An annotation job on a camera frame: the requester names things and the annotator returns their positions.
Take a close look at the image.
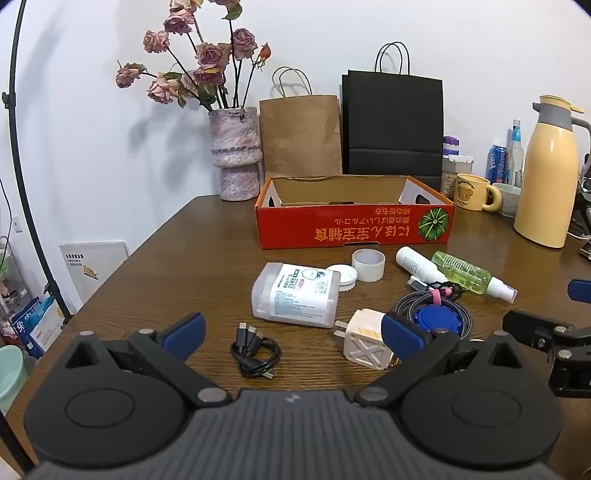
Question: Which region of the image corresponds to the green spray bottle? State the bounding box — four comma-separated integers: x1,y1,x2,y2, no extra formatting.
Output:
431,250,519,304

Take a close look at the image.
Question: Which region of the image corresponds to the white charger plug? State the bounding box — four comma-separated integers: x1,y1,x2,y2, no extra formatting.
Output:
335,308,400,371

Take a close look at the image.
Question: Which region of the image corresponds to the yellow thermos jug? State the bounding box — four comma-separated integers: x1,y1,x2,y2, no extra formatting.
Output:
513,95,591,249

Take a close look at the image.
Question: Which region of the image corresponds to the pale grey cup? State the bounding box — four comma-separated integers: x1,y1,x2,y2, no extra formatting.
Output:
492,183,522,219

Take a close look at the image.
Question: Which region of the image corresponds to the black paper bag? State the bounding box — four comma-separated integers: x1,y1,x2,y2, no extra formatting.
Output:
342,42,445,192

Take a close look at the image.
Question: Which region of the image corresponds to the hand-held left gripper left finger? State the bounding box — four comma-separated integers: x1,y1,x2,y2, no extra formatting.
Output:
60,312,234,409

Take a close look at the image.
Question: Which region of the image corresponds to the mottled pink ceramic vase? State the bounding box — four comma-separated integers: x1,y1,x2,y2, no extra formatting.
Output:
208,107,264,202

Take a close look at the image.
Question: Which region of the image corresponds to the red cardboard box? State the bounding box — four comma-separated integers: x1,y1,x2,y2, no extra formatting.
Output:
255,174,456,250

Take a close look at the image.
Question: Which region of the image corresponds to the white round lid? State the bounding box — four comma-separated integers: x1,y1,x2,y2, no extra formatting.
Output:
326,264,358,294

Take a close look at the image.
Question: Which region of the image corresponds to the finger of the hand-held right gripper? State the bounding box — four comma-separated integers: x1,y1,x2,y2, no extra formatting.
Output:
567,278,591,304
502,309,591,398

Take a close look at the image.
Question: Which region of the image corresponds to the blue and white package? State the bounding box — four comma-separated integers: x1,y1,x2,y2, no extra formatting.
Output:
10,295,65,358

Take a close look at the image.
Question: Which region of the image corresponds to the translucent white cylinder cap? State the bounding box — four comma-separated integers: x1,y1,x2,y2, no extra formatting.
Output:
352,248,386,282

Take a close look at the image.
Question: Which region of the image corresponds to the brown paper bag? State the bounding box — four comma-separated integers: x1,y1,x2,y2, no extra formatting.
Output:
259,67,343,178

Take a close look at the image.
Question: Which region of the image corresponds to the translucent white plastic container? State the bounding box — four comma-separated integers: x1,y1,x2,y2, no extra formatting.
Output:
252,262,341,329

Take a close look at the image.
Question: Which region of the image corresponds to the blue drink can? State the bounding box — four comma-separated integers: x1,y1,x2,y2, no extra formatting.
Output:
486,144,511,184

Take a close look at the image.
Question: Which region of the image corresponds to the metal wire rack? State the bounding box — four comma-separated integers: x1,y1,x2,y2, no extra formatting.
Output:
0,235,33,319

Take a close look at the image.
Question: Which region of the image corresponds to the green plastic bin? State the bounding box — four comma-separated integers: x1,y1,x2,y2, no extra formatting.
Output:
0,345,31,414

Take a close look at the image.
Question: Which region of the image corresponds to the black lamp stand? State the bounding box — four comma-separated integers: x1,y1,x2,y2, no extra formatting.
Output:
0,0,75,326

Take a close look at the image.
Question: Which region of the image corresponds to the clear seed container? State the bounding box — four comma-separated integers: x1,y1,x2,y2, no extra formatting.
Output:
441,154,475,199

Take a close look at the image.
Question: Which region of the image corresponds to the grey braided cable coil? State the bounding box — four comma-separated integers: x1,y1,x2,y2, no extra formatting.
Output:
392,276,472,342

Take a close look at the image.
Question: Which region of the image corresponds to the white flat panel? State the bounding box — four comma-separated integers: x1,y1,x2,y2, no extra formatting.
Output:
59,240,130,319

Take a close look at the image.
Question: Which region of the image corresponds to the dried rose bouquet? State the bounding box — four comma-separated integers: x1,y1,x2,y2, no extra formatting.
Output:
115,0,272,112

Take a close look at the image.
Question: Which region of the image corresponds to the short black cable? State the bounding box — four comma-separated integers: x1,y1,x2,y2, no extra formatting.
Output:
230,323,282,381

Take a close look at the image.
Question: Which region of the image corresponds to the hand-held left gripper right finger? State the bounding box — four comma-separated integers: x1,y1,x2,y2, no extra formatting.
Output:
353,311,530,409

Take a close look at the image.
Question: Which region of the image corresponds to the yellow bear mug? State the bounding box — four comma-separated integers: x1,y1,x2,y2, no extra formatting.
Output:
455,174,502,212

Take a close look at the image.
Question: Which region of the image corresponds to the clear glass bottle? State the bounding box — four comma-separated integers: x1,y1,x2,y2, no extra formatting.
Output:
505,120,527,185

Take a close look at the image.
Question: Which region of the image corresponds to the white plastic bottle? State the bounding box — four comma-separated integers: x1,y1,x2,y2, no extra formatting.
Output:
396,246,446,284

